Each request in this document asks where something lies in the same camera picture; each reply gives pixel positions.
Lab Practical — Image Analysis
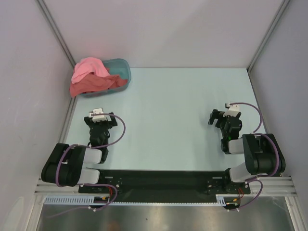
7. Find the light pink t shirt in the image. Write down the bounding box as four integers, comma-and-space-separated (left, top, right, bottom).
71, 57, 109, 84

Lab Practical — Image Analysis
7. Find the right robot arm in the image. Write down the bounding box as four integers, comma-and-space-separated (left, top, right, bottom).
208, 109, 286, 194

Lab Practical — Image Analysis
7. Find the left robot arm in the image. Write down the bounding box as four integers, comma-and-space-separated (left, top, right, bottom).
41, 108, 117, 187

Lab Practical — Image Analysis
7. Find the salmon red t shirt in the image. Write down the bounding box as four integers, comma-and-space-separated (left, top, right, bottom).
69, 74, 128, 98

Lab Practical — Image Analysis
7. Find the teal plastic bin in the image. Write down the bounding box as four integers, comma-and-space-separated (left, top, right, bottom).
81, 58, 131, 98

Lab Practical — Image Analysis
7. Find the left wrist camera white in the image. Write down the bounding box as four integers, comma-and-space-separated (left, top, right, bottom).
89, 108, 107, 123

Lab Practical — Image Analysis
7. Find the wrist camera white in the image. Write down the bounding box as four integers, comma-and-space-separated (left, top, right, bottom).
89, 108, 107, 123
223, 102, 241, 117

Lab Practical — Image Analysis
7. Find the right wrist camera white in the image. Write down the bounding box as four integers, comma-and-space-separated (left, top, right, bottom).
223, 102, 241, 117

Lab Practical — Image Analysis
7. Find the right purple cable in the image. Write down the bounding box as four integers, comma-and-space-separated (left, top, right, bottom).
234, 102, 281, 179

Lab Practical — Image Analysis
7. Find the purple cable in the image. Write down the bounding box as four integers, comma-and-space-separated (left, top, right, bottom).
234, 102, 281, 179
55, 114, 127, 187

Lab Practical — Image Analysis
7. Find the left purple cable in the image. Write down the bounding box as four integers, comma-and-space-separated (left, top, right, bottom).
55, 114, 127, 187

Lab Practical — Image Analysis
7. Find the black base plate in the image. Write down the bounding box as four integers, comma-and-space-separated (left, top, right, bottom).
78, 170, 250, 203

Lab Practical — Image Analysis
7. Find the white slotted cable duct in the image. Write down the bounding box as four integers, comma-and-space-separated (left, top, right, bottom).
44, 194, 228, 206

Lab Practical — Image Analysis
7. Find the aluminium front rail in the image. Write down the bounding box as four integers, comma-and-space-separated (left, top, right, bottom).
34, 177, 297, 197

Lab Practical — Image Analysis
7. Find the right aluminium corner post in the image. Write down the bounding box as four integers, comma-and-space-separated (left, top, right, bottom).
246, 0, 292, 74

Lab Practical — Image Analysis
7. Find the aluminium corner post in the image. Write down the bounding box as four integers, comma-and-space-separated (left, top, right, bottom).
246, 0, 292, 74
35, 0, 76, 68

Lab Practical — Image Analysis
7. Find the left aluminium corner post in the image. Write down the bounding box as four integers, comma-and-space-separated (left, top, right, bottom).
35, 0, 76, 68

